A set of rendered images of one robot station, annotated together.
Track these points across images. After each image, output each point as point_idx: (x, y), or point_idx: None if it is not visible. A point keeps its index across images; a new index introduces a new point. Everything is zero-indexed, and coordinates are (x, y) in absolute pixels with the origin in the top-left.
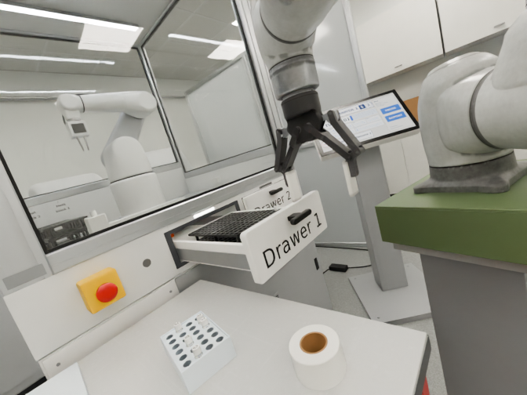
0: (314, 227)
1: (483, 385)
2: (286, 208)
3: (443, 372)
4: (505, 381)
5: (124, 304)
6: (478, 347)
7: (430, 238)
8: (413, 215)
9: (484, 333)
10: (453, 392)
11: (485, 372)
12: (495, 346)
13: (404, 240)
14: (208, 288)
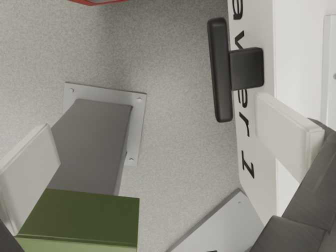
0: (242, 141)
1: (88, 133)
2: (275, 64)
3: (125, 134)
4: (66, 137)
5: None
6: (77, 150)
7: (42, 199)
8: (51, 228)
9: (65, 158)
10: (120, 126)
11: (81, 139)
12: (60, 152)
13: (93, 198)
14: None
